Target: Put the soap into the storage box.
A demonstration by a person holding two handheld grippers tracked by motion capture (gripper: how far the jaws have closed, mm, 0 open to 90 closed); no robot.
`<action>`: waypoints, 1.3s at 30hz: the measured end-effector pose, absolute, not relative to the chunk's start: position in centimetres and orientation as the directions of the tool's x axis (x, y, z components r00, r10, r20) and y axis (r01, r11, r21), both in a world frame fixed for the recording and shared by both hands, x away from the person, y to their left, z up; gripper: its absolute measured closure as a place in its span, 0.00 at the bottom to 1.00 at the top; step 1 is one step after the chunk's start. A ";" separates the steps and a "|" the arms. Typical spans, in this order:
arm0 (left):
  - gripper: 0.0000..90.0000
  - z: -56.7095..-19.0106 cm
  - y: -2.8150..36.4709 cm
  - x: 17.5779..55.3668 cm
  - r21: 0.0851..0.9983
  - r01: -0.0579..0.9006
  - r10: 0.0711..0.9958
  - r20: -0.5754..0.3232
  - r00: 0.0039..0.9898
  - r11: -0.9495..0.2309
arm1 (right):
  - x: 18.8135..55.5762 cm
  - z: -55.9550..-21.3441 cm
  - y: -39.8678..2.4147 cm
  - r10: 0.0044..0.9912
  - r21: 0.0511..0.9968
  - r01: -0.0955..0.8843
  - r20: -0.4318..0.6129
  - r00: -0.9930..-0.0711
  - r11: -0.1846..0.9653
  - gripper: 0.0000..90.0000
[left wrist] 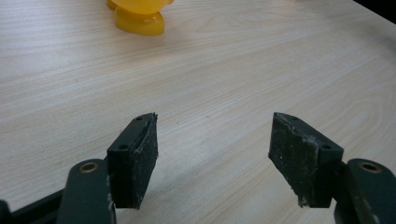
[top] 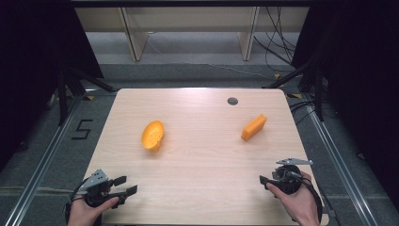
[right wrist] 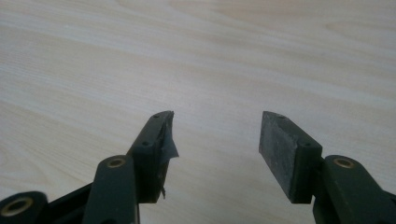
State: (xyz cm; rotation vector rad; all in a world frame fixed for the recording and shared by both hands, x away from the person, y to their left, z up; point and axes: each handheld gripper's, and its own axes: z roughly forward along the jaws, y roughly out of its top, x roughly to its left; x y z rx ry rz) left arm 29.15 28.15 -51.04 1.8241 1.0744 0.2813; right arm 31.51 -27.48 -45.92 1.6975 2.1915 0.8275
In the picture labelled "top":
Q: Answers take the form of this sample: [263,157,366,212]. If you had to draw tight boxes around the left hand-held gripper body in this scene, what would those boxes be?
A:
[76,169,115,208]

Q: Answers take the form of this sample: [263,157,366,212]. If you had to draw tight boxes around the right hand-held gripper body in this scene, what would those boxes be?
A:
[271,157,314,195]

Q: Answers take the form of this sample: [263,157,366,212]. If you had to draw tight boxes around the person's right hand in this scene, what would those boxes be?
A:
[265,171,321,226]

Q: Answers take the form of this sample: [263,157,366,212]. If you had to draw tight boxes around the person's left hand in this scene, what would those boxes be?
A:
[67,196,120,226]

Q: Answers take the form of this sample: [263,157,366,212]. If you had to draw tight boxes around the orange rectangular block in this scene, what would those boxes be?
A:
[240,113,268,142]

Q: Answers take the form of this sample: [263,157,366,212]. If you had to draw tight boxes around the orange plastic bowl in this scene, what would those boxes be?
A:
[140,120,166,153]

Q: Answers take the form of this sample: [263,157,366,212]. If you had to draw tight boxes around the black metal stand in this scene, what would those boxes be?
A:
[56,64,117,127]
[262,55,326,122]

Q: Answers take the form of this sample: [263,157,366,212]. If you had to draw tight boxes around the black curtain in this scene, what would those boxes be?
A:
[0,0,105,172]
[291,0,399,202]

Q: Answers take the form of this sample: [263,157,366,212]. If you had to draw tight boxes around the light wooden desk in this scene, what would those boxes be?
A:
[74,6,311,63]

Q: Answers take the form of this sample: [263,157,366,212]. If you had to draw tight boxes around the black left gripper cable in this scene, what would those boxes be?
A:
[63,177,90,225]

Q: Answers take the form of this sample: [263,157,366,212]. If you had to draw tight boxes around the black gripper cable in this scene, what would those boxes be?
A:
[291,170,325,222]
[63,177,90,225]

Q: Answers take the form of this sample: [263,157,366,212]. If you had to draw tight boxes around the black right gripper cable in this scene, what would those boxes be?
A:
[291,170,325,222]

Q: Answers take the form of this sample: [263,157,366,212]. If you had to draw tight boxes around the aluminium floor rail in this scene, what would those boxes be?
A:
[3,93,83,226]
[301,93,381,226]

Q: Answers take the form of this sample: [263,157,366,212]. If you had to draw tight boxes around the black floor cables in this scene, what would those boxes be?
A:
[288,99,316,126]

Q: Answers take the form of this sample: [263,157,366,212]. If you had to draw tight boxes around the bundle of black hanging cables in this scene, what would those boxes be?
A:
[253,6,297,73]

